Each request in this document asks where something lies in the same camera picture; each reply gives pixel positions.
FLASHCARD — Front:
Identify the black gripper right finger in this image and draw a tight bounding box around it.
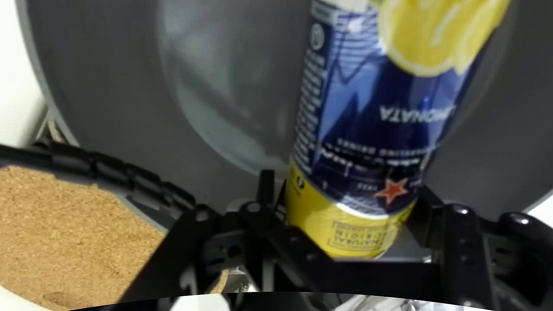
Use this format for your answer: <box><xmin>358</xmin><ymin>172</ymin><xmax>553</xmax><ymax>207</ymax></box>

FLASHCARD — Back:
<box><xmin>401</xmin><ymin>184</ymin><xmax>553</xmax><ymax>307</ymax></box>

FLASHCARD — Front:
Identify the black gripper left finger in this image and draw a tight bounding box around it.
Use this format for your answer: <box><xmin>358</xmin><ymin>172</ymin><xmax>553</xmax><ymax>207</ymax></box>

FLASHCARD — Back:
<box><xmin>119</xmin><ymin>167</ymin><xmax>325</xmax><ymax>302</ymax></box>

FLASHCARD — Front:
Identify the blue yellow lemon soda can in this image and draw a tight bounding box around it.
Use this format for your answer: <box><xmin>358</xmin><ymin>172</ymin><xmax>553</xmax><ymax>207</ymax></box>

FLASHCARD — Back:
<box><xmin>283</xmin><ymin>0</ymin><xmax>511</xmax><ymax>260</ymax></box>

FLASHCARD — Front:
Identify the round wooden mat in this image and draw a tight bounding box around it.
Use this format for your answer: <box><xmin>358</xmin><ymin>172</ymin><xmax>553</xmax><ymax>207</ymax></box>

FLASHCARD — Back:
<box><xmin>0</xmin><ymin>163</ymin><xmax>169</xmax><ymax>311</ymax></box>

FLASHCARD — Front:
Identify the grey frying pan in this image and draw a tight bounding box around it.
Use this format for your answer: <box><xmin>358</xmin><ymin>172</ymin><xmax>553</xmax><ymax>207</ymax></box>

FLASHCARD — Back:
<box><xmin>15</xmin><ymin>0</ymin><xmax>553</xmax><ymax>220</ymax></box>

